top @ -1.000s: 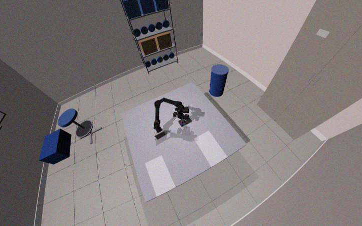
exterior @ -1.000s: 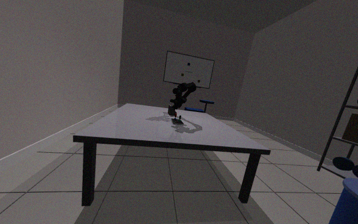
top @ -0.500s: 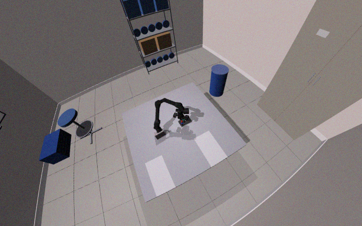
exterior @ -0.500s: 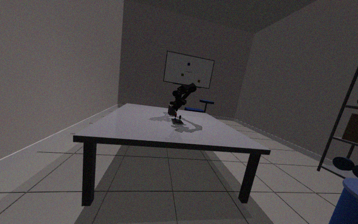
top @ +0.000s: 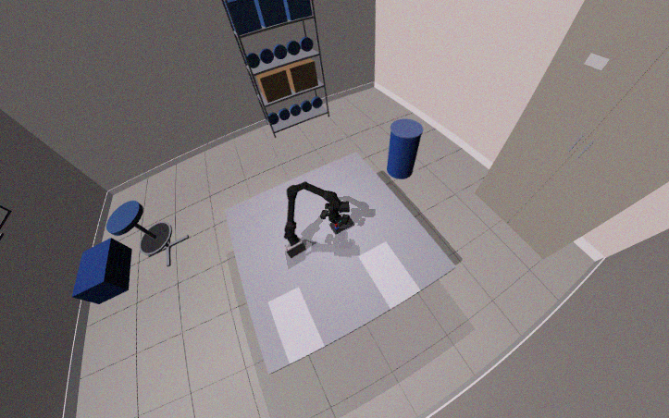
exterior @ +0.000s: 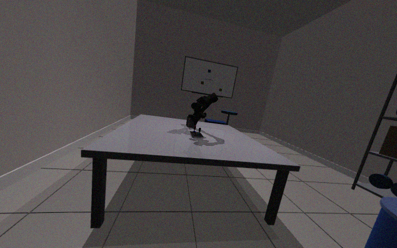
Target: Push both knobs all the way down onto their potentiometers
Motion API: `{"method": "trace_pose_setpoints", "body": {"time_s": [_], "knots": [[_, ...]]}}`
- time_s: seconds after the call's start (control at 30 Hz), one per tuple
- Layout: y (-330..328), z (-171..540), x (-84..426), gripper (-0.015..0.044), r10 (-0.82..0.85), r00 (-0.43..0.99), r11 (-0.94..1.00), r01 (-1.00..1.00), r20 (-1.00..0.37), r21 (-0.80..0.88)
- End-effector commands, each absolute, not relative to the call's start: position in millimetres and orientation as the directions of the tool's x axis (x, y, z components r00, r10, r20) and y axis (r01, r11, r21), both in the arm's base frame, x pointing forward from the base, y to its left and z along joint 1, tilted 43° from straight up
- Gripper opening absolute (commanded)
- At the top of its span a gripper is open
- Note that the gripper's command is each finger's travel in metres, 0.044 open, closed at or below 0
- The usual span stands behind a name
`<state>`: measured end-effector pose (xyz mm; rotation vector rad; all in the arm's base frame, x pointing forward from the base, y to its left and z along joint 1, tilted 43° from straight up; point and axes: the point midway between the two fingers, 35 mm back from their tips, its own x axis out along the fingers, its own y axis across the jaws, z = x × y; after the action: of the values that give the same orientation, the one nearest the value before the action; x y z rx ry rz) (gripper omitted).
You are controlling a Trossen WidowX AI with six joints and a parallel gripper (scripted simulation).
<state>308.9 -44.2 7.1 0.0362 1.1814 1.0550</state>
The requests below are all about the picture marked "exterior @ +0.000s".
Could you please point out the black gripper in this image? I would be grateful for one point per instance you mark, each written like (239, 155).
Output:
(194, 116)

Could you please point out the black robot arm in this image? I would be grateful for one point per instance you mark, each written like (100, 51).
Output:
(204, 102)

